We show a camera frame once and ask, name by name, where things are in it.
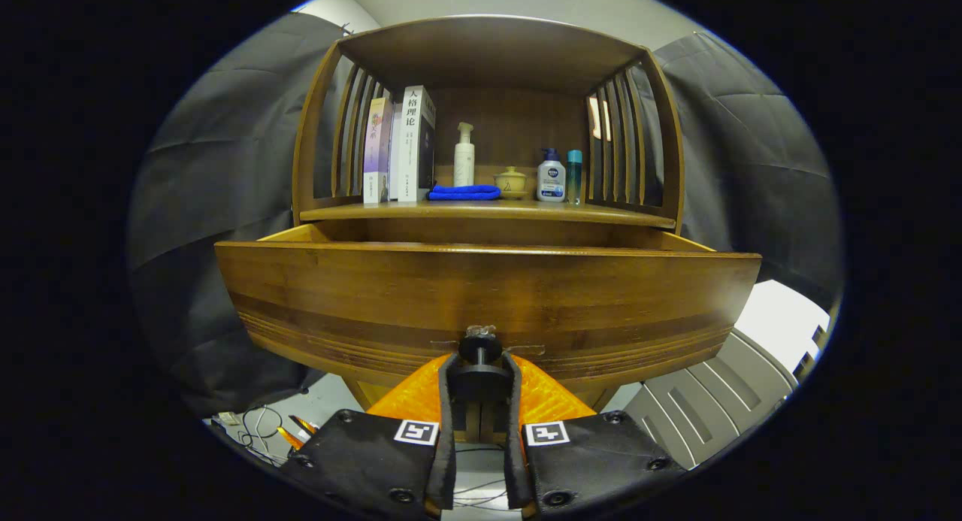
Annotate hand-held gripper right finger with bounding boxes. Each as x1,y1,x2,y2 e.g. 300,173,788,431
502,352,686,518

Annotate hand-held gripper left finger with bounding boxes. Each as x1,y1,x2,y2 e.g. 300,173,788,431
280,353,461,518

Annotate black drawer knob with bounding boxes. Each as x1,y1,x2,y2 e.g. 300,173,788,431
449,333,516,405

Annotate brown wooden drawer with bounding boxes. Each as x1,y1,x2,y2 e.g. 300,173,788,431
214,222,762,390

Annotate brown wooden countertop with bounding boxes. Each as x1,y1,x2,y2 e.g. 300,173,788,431
299,200,677,229

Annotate brown wooden cabinet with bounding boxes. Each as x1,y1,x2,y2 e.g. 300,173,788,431
292,15,686,443

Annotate grey slatted panel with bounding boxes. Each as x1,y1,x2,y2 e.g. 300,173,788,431
624,329,797,469

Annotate blue folded cloth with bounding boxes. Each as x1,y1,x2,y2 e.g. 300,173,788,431
427,184,502,201

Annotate yellow lidded teacup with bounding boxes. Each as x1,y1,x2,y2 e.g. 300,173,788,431
494,165,528,200

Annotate white bottle with blue cap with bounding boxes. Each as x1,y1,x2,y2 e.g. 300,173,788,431
536,147,567,203

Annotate white pump bottle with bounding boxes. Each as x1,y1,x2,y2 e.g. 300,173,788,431
453,122,476,188

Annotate purple paperback book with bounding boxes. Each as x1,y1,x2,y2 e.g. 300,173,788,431
363,96,394,205

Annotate thick white book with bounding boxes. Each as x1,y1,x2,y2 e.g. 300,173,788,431
389,85,437,203

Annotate white table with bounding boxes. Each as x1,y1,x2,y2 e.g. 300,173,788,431
733,279,831,375

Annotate black floor cables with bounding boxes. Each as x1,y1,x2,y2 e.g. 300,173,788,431
237,404,301,465

